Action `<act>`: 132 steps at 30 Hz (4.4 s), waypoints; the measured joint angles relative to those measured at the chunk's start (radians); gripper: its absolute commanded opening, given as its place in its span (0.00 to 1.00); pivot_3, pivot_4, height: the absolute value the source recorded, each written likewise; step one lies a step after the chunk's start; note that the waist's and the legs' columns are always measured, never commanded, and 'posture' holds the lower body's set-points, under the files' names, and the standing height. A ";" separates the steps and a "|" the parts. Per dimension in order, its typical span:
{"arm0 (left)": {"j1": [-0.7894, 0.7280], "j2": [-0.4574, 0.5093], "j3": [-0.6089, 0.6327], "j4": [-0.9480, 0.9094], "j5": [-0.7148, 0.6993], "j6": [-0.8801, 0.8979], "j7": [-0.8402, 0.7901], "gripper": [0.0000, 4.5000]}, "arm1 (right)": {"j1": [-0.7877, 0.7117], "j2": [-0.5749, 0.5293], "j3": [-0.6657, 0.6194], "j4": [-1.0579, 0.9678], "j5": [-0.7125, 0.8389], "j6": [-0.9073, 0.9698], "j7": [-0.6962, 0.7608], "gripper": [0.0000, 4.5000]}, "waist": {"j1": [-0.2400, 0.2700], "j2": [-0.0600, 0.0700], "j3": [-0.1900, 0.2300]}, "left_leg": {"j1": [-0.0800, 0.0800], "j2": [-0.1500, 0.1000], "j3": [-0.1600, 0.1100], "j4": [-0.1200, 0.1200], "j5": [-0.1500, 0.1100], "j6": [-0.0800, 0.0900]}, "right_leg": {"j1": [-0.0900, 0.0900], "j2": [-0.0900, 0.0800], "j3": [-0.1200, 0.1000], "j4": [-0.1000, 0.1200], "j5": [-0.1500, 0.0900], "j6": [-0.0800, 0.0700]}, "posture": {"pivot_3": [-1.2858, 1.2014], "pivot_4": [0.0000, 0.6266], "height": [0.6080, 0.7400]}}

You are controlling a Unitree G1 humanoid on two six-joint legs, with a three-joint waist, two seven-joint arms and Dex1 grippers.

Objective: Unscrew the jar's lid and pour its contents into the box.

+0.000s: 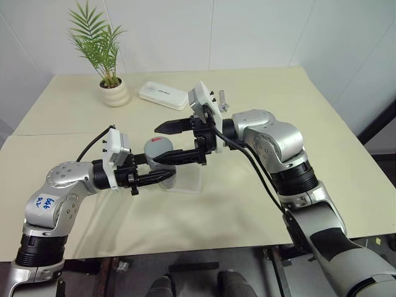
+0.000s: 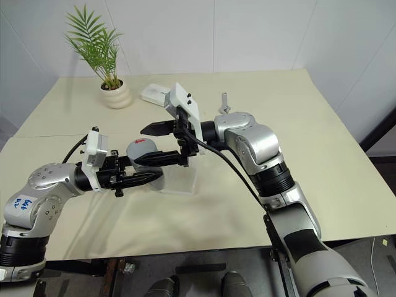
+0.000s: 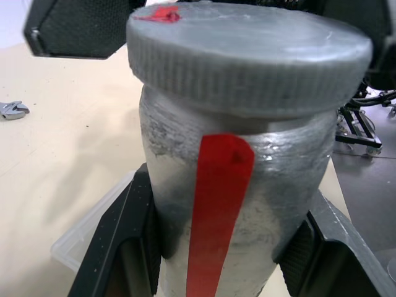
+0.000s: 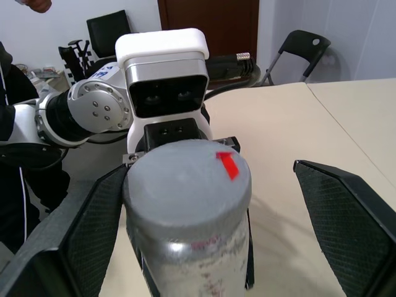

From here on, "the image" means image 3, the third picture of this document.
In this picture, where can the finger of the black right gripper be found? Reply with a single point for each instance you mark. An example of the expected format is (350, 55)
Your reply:
(80, 28)
(386, 46)

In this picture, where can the black wheeled metal stand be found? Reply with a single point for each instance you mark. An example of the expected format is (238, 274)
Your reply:
(359, 130)

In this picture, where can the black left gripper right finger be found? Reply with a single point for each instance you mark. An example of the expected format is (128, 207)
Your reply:
(334, 256)

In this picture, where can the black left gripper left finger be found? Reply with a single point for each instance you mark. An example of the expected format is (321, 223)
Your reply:
(117, 241)

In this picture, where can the grey ribbed jar lid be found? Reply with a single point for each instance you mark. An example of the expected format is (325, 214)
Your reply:
(247, 62)

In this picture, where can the grey jar with red stripe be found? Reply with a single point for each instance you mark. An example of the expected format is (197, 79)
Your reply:
(173, 176)

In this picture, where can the clear plastic box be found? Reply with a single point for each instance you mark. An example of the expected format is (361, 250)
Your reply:
(77, 244)

